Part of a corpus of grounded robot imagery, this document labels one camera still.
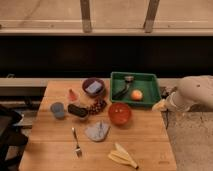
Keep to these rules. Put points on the orange peach fruit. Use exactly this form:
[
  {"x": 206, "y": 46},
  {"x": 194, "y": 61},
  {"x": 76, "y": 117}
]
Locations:
[{"x": 136, "y": 95}]

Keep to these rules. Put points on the blue sponge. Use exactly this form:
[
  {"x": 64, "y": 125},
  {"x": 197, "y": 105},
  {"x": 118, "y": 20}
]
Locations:
[{"x": 94, "y": 87}]

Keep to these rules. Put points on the black chair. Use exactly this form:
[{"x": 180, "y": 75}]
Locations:
[{"x": 10, "y": 138}]

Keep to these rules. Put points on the yellow banana toy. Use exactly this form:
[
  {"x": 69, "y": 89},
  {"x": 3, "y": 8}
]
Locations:
[{"x": 121, "y": 156}]

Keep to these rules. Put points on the blue grey cup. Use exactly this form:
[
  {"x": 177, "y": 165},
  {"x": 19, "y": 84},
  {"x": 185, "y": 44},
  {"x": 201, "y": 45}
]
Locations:
[{"x": 57, "y": 109}]

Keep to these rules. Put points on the grey blue cloth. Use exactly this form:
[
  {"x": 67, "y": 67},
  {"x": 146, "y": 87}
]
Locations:
[{"x": 98, "y": 131}]

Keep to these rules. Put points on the black handled dish brush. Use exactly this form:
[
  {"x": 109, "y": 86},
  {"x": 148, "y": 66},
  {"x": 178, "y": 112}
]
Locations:
[{"x": 128, "y": 80}]

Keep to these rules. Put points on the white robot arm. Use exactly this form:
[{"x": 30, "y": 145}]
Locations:
[{"x": 191, "y": 90}]

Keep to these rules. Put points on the red bowl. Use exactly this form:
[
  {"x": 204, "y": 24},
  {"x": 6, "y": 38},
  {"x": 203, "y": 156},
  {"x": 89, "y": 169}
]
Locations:
[{"x": 119, "y": 113}]

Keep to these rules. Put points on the silver fork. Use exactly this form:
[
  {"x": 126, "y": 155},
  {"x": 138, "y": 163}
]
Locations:
[{"x": 77, "y": 149}]

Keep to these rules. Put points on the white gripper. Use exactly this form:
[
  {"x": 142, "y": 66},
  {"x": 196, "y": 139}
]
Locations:
[{"x": 163, "y": 104}]

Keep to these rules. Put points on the black rectangular box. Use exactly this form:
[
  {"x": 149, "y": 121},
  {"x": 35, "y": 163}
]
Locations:
[{"x": 77, "y": 111}]

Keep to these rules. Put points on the green plastic tray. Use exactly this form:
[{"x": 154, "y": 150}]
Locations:
[{"x": 145, "y": 82}]

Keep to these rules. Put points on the purple bowl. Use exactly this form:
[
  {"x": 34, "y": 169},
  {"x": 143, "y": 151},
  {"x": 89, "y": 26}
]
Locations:
[{"x": 89, "y": 81}]

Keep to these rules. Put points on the dark grape bunch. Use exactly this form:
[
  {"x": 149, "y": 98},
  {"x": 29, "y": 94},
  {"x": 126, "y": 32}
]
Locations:
[{"x": 97, "y": 107}]

